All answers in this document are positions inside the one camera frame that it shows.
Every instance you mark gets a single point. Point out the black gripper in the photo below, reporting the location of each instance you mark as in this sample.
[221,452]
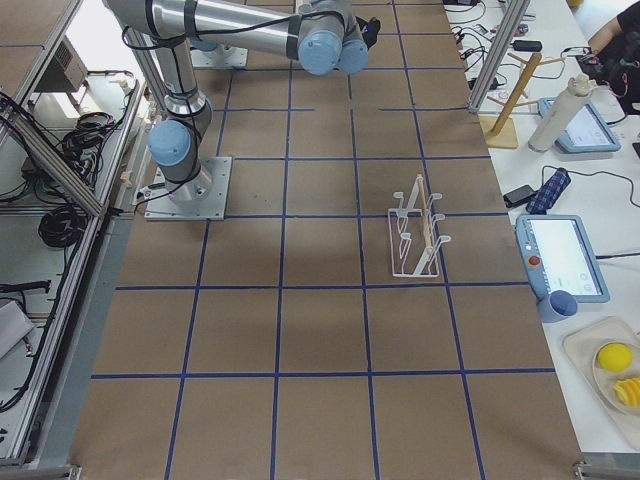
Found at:
[370,31]

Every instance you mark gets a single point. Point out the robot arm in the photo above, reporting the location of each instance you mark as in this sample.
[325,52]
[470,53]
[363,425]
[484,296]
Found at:
[322,36]

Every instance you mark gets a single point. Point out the blue grey cup on table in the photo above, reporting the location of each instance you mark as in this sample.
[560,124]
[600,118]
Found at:
[557,306]

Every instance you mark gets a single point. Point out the wooden mug tree stand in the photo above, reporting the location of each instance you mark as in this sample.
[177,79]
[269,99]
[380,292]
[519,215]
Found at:
[499,131]

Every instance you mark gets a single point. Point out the white cylindrical bottle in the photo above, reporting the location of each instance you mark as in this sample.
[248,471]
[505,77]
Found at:
[563,109]

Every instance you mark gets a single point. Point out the black smartphone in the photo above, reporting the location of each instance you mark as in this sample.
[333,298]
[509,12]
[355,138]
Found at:
[519,196]

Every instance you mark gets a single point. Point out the far blue teach pendant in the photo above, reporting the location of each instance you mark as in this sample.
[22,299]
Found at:
[587,132]

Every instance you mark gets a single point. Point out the blue teach pendant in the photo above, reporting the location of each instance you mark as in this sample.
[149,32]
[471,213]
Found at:
[587,132]
[557,255]

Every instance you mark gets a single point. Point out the blue plaid pouch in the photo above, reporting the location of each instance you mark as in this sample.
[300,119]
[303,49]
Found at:
[549,193]

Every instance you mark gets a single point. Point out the person in black shirt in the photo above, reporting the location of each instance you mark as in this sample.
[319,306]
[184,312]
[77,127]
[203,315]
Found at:
[616,44]

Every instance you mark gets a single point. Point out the near blue teach pendant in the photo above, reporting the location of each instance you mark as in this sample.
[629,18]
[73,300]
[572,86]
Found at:
[557,255]

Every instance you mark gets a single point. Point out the beige tray with fruit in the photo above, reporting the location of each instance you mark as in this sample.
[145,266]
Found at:
[582,348]

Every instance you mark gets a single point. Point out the yellow lemon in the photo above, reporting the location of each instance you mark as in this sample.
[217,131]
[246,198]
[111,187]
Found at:
[614,357]

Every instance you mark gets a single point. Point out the yellow banana slices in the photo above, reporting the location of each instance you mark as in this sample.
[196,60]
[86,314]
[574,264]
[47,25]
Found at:
[627,391]

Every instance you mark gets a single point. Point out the aluminium frame post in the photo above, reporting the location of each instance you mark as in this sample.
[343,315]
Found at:
[505,33]

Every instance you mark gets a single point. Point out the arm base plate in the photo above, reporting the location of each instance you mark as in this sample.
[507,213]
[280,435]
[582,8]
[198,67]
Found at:
[222,58]
[203,198]

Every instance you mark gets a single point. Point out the white wire cup rack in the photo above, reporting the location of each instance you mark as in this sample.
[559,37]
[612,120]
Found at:
[413,237]

